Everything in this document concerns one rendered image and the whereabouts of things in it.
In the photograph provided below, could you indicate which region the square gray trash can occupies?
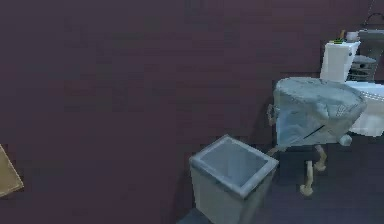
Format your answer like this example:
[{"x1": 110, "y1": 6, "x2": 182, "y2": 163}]
[{"x1": 188, "y1": 133, "x2": 280, "y2": 224}]

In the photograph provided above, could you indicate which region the white cup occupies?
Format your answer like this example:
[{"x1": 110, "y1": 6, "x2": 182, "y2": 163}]
[{"x1": 346, "y1": 30, "x2": 360, "y2": 43}]

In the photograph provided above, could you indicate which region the grey wire basket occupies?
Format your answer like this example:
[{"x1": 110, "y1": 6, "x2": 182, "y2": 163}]
[{"x1": 346, "y1": 54, "x2": 378, "y2": 83}]

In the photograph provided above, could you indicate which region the tan flat board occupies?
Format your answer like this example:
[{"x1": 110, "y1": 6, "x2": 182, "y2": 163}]
[{"x1": 0, "y1": 143, "x2": 25, "y2": 199}]

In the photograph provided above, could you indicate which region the white toilet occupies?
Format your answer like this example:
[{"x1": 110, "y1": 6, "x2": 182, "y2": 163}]
[{"x1": 319, "y1": 40, "x2": 384, "y2": 138}]

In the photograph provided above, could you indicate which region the grey laundry hamper on legs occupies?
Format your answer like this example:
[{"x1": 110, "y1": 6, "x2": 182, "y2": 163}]
[{"x1": 266, "y1": 76, "x2": 368, "y2": 197}]

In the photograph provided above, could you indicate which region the grey sink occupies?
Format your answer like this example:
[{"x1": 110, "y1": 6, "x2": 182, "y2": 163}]
[{"x1": 357, "y1": 12, "x2": 384, "y2": 65}]

